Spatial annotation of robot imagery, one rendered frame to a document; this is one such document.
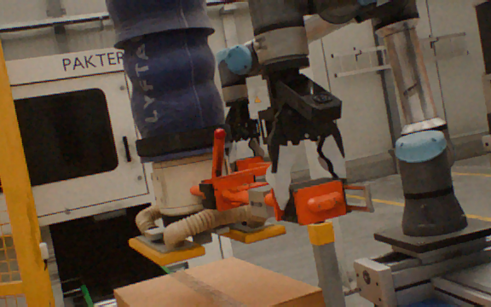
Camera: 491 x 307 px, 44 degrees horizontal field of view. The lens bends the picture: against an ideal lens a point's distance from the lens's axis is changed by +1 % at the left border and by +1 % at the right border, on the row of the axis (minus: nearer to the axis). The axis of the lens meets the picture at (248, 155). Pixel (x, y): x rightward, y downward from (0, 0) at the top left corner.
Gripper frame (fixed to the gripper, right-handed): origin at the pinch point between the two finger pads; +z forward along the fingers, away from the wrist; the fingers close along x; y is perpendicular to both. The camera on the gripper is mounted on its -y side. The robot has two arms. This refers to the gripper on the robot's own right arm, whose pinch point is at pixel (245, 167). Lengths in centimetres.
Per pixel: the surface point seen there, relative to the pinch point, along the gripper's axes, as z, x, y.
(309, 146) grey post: 12, 145, -235
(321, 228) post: 26.0, 26.3, -9.3
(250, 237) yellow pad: 11, -20, 47
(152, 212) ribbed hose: 5.4, -33.4, 14.0
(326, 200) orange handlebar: -1, -27, 96
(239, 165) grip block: -1.2, -3.7, 4.2
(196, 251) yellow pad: 11, -33, 47
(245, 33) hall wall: -168, 355, -797
